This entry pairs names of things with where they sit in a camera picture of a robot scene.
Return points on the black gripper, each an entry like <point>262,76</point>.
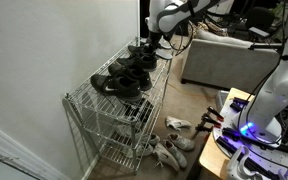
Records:
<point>154,36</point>

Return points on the grey Puma sneaker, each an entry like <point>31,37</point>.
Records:
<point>140,61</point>
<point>140,49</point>

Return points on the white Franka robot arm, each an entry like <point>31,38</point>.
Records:
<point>284,83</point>

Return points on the white blanket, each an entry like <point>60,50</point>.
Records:
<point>220,38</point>

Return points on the black striped slide sandal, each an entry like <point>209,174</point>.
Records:
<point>139,110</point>

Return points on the grey fabric couch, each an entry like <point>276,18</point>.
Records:
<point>227,63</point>

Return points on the white crumpled shoe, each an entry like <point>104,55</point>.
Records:
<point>177,123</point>

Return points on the black orange bar clamp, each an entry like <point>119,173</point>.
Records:
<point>205,126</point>
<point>215,114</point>

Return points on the small white sneaker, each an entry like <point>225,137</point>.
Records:
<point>154,139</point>
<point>142,150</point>

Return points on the black office chair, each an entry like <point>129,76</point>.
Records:
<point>259,18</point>

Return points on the grey white sneaker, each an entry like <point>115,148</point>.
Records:
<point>182,142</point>

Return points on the short black mounting bar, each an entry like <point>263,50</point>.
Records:
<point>231,133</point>

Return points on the long black mounting bar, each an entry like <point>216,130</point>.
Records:
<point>247,163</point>

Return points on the white door trim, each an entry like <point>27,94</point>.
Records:
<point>14,153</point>

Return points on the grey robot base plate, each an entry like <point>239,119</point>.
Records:
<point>230,126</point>

